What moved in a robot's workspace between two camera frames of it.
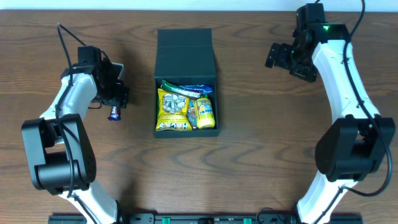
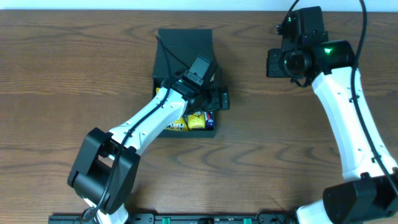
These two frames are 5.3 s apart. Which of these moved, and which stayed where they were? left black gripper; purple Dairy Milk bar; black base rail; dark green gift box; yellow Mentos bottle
Moved: yellow Mentos bottle; left black gripper; purple Dairy Milk bar
Stayed: black base rail; dark green gift box
